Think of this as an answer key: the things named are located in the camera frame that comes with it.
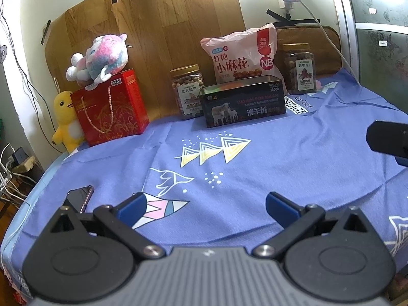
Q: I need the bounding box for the blue printed blanket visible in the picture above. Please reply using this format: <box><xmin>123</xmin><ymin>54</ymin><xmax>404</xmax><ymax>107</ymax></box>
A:
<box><xmin>0</xmin><ymin>68</ymin><xmax>408</xmax><ymax>294</ymax></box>

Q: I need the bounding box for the jar of light nuts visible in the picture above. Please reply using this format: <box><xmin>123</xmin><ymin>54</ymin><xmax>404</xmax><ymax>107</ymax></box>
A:
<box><xmin>170</xmin><ymin>65</ymin><xmax>205</xmax><ymax>121</ymax></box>

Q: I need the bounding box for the yellow duck plush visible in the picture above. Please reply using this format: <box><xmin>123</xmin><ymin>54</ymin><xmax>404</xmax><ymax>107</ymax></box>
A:
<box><xmin>52</xmin><ymin>90</ymin><xmax>85</xmax><ymax>154</ymax></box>

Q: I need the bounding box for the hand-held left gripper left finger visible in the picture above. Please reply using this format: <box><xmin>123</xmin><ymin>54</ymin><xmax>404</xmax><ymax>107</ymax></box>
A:
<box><xmin>48</xmin><ymin>193</ymin><xmax>166</xmax><ymax>259</ymax></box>

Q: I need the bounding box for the white cable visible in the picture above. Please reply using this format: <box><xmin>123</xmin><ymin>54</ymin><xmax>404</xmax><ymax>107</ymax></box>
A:
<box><xmin>287</xmin><ymin>0</ymin><xmax>363</xmax><ymax>87</ymax></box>

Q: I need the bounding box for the frosted glass door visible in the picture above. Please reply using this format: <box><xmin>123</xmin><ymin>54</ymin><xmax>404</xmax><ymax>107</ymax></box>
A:
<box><xmin>335</xmin><ymin>0</ymin><xmax>408</xmax><ymax>115</ymax></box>

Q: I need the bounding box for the pink plush toy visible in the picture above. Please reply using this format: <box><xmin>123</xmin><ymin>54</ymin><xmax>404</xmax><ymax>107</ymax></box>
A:
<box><xmin>66</xmin><ymin>33</ymin><xmax>133</xmax><ymax>88</ymax></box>

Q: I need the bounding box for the smartphone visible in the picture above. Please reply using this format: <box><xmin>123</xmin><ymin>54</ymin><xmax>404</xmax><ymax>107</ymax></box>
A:
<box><xmin>62</xmin><ymin>185</ymin><xmax>95</xmax><ymax>214</ymax></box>

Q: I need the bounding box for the bundle of white cables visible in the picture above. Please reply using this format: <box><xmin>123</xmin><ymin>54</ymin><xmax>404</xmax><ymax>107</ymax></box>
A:
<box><xmin>0</xmin><ymin>143</ymin><xmax>36</xmax><ymax>205</ymax></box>

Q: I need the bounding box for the pink snack bag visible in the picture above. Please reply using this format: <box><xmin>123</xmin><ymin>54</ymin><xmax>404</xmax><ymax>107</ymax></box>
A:
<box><xmin>200</xmin><ymin>23</ymin><xmax>283</xmax><ymax>86</ymax></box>

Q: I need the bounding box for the black charger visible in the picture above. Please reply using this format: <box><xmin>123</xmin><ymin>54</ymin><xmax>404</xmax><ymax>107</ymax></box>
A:
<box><xmin>12</xmin><ymin>147</ymin><xmax>28</xmax><ymax>166</ymax></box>

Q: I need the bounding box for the red gift box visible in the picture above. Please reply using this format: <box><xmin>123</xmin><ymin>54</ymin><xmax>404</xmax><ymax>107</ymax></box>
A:
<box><xmin>70</xmin><ymin>69</ymin><xmax>150</xmax><ymax>147</ymax></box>

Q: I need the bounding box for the black box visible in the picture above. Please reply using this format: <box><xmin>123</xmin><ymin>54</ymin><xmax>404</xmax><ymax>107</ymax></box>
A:
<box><xmin>200</xmin><ymin>75</ymin><xmax>287</xmax><ymax>129</ymax></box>

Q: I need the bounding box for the black wall cable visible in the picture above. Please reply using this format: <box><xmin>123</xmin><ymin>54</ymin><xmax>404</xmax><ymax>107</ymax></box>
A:
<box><xmin>0</xmin><ymin>14</ymin><xmax>62</xmax><ymax>149</ymax></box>

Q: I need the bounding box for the wooden board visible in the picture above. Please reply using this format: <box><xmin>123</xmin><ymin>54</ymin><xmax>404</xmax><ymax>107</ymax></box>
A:
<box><xmin>44</xmin><ymin>0</ymin><xmax>247</xmax><ymax>125</ymax></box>

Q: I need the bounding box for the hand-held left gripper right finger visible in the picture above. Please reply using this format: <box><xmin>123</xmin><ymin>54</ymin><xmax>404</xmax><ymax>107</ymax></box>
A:
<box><xmin>252</xmin><ymin>192</ymin><xmax>380</xmax><ymax>259</ymax></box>

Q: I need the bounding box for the jar of dark nuts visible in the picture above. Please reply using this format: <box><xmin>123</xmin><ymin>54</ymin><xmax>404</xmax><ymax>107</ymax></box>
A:
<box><xmin>281</xmin><ymin>43</ymin><xmax>317</xmax><ymax>94</ymax></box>

